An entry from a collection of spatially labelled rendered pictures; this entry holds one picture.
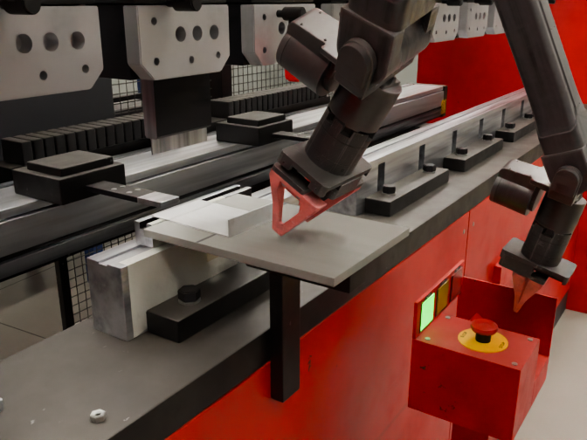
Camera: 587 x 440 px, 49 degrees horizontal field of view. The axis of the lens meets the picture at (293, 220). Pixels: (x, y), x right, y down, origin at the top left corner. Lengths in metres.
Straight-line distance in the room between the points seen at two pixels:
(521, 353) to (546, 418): 1.31
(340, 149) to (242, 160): 0.68
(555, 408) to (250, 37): 1.78
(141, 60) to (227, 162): 0.59
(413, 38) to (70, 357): 0.50
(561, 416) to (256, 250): 1.73
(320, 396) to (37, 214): 0.49
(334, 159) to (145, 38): 0.24
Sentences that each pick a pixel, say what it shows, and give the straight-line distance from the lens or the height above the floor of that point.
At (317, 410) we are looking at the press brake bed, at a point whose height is 0.69.
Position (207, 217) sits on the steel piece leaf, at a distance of 0.81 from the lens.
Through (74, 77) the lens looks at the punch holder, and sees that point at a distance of 0.67.
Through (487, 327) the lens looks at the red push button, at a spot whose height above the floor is 0.81.
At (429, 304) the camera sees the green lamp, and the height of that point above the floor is 0.82.
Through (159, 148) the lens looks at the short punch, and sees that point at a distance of 0.82.
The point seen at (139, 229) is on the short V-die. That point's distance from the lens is 0.83.
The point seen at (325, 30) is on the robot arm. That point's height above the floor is 1.23.
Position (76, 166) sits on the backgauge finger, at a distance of 0.98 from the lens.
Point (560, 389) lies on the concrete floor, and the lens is 2.46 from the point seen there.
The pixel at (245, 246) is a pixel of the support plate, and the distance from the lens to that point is 0.72.
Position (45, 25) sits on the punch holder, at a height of 1.24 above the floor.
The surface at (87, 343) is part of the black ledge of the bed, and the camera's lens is 0.82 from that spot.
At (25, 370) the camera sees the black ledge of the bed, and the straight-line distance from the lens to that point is 0.79.
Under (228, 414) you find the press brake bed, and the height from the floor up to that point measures 0.80.
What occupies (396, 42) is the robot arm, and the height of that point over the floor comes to 1.23.
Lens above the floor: 1.26
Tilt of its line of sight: 19 degrees down
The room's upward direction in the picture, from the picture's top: straight up
